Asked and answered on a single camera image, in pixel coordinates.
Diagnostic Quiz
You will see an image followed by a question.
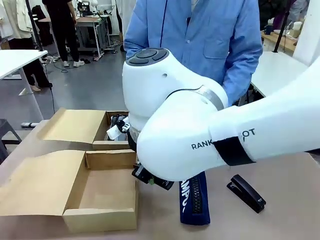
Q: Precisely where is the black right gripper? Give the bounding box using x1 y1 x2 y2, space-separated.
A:
131 161 175 191

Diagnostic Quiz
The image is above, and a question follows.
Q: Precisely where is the navy zipper pencil case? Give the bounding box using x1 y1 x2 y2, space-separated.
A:
176 171 212 225

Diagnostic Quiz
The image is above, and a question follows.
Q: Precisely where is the black stapler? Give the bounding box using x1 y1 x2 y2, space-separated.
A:
226 174 267 214

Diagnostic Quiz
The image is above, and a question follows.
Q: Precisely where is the small cardboard box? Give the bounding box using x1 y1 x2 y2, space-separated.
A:
37 107 138 152

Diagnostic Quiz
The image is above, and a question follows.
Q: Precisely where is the person's left forearm blue sleeve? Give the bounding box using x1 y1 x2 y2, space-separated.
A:
221 46 264 106

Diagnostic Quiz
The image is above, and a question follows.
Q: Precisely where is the large open cardboard box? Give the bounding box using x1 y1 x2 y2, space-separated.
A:
0 149 140 235

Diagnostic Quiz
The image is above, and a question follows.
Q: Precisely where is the black white small item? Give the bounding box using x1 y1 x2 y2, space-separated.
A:
109 113 131 135

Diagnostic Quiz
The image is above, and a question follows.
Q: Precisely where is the white tube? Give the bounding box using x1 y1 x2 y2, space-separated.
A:
106 123 127 141

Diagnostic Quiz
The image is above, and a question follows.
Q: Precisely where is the white power strip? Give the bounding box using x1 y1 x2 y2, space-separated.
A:
20 121 40 129

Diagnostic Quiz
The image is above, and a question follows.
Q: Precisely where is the person in blue coat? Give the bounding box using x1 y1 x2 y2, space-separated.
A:
123 0 264 106

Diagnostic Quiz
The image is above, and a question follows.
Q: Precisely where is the dark plastic stool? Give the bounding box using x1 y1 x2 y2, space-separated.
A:
0 118 23 165

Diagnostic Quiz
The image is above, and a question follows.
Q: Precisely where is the person in dark trousers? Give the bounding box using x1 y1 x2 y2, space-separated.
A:
9 37 54 92

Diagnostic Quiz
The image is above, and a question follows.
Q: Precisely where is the grey sewing desk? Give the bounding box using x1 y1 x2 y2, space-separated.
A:
74 14 112 61

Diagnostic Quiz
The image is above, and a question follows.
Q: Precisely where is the person in black clothes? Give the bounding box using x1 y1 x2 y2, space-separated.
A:
41 0 86 68

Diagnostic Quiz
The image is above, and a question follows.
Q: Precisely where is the white desk with legs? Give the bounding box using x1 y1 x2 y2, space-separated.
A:
0 49 49 121

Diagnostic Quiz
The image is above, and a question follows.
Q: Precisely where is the wooden workbench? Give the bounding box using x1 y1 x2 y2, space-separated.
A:
260 29 306 53

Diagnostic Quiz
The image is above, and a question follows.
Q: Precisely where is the black stand pole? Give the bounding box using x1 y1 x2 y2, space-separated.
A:
24 0 49 54

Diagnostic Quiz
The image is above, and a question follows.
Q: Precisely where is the black slanted pole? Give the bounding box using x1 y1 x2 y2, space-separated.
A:
273 0 292 54

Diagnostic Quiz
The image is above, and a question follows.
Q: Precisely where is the white cylinder container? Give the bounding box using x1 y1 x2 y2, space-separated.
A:
292 21 305 39

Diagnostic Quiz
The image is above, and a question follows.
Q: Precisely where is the cream hanging coat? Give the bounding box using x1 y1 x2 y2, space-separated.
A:
0 0 34 40

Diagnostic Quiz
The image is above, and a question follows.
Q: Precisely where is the black strap on arm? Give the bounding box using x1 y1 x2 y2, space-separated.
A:
213 139 256 167

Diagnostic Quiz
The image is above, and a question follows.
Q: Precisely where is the black floor cable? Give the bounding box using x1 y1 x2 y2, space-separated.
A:
44 57 70 121

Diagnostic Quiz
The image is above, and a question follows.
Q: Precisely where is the white table with black frame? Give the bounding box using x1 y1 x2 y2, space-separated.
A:
249 51 311 99

